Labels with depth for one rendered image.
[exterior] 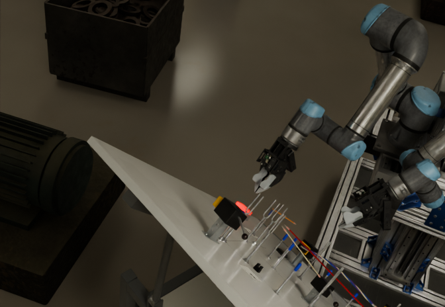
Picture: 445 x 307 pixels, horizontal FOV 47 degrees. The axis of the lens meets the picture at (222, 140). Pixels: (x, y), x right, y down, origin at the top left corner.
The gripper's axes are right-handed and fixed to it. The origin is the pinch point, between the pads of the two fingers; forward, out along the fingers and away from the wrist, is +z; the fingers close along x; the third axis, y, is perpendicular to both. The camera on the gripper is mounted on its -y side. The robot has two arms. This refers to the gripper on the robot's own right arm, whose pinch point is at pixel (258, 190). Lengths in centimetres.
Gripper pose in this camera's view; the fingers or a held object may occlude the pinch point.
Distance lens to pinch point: 178.7
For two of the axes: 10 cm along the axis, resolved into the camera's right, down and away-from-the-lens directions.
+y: -5.4, -1.8, -8.3
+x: 6.4, 5.5, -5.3
